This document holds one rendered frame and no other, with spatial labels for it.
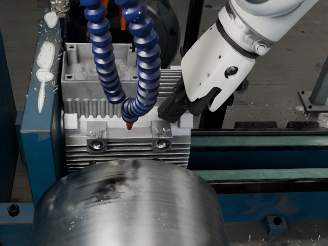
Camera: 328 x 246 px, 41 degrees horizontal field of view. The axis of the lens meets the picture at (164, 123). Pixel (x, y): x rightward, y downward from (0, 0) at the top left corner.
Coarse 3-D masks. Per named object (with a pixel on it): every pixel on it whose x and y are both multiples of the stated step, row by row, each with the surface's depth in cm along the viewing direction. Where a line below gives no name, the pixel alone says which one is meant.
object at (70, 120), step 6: (174, 66) 77; (180, 66) 77; (66, 114) 66; (72, 114) 66; (186, 114) 69; (192, 114) 69; (66, 120) 66; (72, 120) 66; (180, 120) 69; (186, 120) 69; (192, 120) 69; (66, 126) 66; (72, 126) 66; (78, 126) 68; (180, 126) 69; (186, 126) 69; (192, 126) 69
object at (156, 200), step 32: (128, 160) 51; (64, 192) 50; (96, 192) 48; (128, 192) 48; (160, 192) 49; (192, 192) 51; (64, 224) 47; (96, 224) 45; (128, 224) 45; (160, 224) 46; (192, 224) 48; (224, 224) 55
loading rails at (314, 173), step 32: (224, 128) 91; (256, 128) 92; (288, 128) 93; (320, 128) 94; (192, 160) 91; (224, 160) 92; (256, 160) 93; (288, 160) 94; (320, 160) 95; (224, 192) 82; (256, 192) 83; (288, 192) 85; (320, 192) 86
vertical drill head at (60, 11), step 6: (54, 0) 55; (60, 0) 55; (66, 0) 55; (144, 0) 57; (54, 6) 55; (60, 6) 55; (66, 6) 56; (60, 12) 56; (66, 12) 57; (60, 18) 57; (66, 18) 66; (60, 24) 58; (132, 36) 61; (132, 42) 61
